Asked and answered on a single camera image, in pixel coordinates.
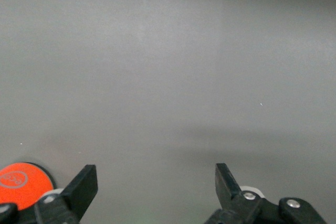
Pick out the orange soda can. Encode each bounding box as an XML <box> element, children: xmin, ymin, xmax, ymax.
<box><xmin>0</xmin><ymin>162</ymin><xmax>55</xmax><ymax>211</ymax></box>

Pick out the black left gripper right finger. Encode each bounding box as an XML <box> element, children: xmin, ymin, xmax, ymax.
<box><xmin>203</xmin><ymin>163</ymin><xmax>328</xmax><ymax>224</ymax></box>

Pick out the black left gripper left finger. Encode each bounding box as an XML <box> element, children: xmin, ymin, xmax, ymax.
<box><xmin>0</xmin><ymin>164</ymin><xmax>99</xmax><ymax>224</ymax></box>

